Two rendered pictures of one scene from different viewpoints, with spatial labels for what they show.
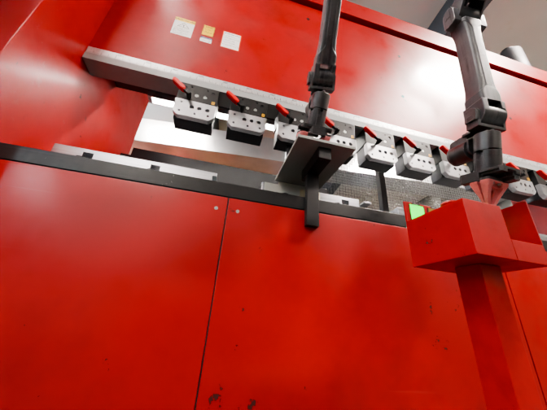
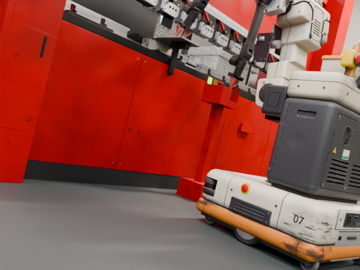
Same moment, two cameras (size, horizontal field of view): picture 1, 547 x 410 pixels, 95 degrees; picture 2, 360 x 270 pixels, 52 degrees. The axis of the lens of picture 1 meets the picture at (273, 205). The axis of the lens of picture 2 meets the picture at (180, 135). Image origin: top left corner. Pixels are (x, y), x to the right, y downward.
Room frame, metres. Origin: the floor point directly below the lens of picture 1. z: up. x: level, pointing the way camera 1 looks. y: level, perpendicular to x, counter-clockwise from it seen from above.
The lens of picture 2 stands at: (-1.40, 1.13, 0.42)
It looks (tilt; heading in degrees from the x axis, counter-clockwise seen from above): 0 degrees down; 326
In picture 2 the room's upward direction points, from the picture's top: 14 degrees clockwise
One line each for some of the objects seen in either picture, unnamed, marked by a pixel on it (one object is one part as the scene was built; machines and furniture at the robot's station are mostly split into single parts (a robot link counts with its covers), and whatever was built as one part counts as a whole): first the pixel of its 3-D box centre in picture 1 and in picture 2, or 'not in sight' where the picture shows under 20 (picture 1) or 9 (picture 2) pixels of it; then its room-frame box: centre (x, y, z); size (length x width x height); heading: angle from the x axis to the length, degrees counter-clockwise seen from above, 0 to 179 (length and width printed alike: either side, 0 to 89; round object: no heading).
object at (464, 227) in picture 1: (466, 229); (221, 92); (0.56, -0.47, 0.75); 0.20 x 0.16 x 0.18; 104
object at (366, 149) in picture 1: (375, 150); (204, 24); (0.93, -0.45, 1.26); 0.15 x 0.09 x 0.17; 102
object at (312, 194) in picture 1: (315, 190); (176, 58); (0.67, -0.12, 0.88); 0.14 x 0.04 x 0.22; 12
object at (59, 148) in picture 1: (138, 175); (92, 21); (0.73, 0.45, 0.92); 0.50 x 0.06 x 0.10; 102
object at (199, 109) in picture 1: (197, 108); not in sight; (0.76, 0.33, 1.26); 0.15 x 0.09 x 0.17; 102
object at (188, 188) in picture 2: not in sight; (200, 190); (0.53, -0.48, 0.06); 0.25 x 0.20 x 0.12; 14
